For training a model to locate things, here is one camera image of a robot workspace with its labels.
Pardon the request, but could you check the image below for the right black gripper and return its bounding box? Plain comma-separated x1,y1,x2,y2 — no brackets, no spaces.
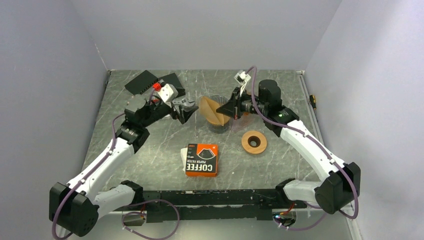
216,86,268,120

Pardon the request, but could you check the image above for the grey ribbed glass dripper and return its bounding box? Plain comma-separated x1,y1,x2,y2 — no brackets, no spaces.
210,95,228,106

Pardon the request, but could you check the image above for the brown paper coffee filter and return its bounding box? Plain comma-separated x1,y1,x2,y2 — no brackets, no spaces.
199,96,230,126

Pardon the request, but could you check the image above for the orange coffee filter box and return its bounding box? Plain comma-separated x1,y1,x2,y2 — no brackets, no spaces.
180,143,219,178

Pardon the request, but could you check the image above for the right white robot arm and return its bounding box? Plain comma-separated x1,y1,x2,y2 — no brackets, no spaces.
216,79,361,219

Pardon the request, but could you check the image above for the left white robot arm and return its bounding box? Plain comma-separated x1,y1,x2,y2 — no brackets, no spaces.
49,83,199,240

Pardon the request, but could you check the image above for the black flat box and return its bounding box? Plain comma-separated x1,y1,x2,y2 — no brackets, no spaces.
161,73,186,98

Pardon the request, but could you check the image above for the yellow black screwdriver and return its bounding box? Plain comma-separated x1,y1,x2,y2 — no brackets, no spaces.
309,94,317,111

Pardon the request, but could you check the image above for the wooden dripper ring right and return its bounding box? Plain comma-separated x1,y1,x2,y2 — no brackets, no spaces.
241,130,268,156

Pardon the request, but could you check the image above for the black network switch box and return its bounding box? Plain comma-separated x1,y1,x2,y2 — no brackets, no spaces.
124,70,159,95

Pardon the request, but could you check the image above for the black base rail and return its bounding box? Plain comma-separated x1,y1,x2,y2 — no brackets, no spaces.
118,188,307,223

